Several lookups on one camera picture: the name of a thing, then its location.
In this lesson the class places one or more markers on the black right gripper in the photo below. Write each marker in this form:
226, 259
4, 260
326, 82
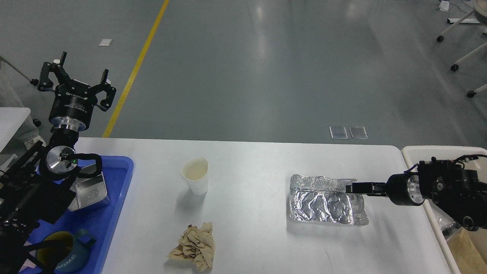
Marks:
401, 189

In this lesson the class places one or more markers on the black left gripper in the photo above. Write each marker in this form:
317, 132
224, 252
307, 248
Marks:
74, 104

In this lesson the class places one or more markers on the aluminium foil tray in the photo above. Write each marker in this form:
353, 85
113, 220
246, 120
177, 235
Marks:
323, 199

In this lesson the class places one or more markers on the stainless steel rectangular container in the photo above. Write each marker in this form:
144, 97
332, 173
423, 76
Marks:
90, 194

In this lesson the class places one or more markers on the white paper cup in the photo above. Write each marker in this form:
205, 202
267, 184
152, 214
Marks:
195, 173

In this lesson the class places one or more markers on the teal mug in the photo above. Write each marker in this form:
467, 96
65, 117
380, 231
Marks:
75, 252

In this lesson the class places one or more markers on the brown paper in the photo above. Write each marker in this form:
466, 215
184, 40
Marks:
469, 251
196, 245

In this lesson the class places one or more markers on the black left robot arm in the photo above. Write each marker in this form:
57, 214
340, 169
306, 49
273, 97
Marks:
38, 185

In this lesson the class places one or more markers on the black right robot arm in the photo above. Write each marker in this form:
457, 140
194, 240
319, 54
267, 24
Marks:
452, 187

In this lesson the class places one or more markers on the white paper on floor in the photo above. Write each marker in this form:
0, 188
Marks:
105, 42

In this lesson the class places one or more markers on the white plastic bin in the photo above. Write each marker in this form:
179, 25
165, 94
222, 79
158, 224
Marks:
414, 154

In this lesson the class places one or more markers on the wheeled stand left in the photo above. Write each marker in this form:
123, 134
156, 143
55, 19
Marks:
19, 72

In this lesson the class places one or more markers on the clear floor plate right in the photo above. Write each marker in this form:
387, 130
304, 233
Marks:
358, 132

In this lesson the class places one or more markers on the clear floor plate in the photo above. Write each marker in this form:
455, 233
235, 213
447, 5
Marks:
338, 132
358, 132

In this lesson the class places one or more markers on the clear floor plate left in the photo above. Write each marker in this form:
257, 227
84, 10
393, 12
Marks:
338, 132

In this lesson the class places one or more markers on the white side table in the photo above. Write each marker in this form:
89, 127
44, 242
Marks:
11, 118

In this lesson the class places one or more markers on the old foil in bin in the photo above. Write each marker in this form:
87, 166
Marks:
443, 220

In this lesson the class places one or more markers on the brown paper in bin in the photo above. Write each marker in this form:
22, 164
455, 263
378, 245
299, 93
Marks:
469, 251

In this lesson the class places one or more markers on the blue plastic tray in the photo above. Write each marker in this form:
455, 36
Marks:
100, 221

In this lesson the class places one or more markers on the wheeled chair base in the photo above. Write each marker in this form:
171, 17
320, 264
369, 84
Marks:
478, 10

